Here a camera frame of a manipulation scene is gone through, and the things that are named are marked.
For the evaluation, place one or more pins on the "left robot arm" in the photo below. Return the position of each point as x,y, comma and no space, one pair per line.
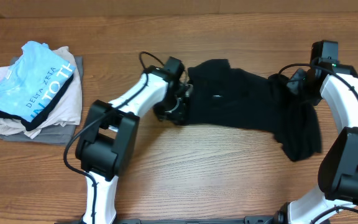
107,140

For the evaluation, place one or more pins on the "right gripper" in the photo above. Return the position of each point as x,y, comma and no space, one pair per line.
293,86

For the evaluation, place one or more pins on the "light blue folded shirt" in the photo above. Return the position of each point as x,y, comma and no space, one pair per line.
33,81

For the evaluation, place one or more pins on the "beige folded shirt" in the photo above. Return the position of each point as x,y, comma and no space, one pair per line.
67,105

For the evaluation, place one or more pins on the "grey folded shirt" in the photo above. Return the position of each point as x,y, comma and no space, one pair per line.
51,135

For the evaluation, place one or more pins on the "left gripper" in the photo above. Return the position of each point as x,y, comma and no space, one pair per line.
178,115

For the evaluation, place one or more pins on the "black t-shirt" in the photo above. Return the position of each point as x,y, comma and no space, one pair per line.
233,97

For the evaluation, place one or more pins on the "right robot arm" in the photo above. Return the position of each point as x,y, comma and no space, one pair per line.
337,189

